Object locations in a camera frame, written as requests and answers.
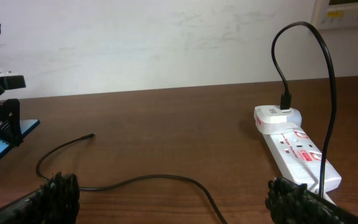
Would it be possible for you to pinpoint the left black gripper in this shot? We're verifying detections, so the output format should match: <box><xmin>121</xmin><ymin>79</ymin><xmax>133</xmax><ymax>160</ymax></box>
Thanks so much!
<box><xmin>0</xmin><ymin>75</ymin><xmax>26</xmax><ymax>146</ymax></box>

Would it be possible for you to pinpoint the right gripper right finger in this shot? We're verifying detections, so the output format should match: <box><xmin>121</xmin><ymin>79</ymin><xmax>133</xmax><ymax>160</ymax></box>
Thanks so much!
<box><xmin>265</xmin><ymin>177</ymin><xmax>358</xmax><ymax>224</ymax></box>

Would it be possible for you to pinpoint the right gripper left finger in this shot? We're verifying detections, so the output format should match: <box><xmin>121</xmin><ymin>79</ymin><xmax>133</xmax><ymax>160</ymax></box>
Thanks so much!
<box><xmin>0</xmin><ymin>172</ymin><xmax>80</xmax><ymax>224</ymax></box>

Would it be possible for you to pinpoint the black USB charging cable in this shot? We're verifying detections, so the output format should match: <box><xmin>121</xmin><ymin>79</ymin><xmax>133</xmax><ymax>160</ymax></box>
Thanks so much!
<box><xmin>35</xmin><ymin>21</ymin><xmax>337</xmax><ymax>224</ymax></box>

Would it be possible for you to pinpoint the white power strip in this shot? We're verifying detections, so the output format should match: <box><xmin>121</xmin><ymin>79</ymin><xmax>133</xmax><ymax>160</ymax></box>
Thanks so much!
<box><xmin>261</xmin><ymin>126</ymin><xmax>342</xmax><ymax>195</ymax></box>

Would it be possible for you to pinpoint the white USB wall charger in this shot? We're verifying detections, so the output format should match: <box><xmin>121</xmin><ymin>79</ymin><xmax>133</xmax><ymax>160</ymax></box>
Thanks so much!
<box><xmin>253</xmin><ymin>105</ymin><xmax>302</xmax><ymax>135</ymax></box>

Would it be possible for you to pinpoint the white wall control panel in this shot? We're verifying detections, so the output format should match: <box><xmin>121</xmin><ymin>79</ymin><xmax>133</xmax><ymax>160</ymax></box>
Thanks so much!
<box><xmin>311</xmin><ymin>0</ymin><xmax>358</xmax><ymax>30</ymax></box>

